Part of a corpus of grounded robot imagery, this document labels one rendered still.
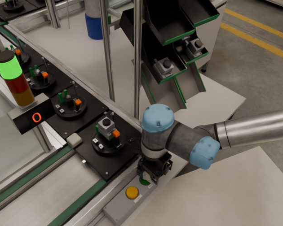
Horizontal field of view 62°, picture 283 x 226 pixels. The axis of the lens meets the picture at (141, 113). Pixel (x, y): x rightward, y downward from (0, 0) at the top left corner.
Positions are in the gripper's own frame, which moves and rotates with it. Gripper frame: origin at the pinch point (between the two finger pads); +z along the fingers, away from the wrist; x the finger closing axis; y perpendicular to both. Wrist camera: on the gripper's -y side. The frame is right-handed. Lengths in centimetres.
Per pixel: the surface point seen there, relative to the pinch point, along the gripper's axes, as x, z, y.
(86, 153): -8.6, 2.3, -23.4
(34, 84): -3, -1, -69
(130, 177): -3.5, 3.3, -4.5
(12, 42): 11, 7, -123
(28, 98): -17.0, -28.9, -30.8
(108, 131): 0.2, -7.1, -19.5
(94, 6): 57, -10, -97
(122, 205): -12.3, 3.3, 0.7
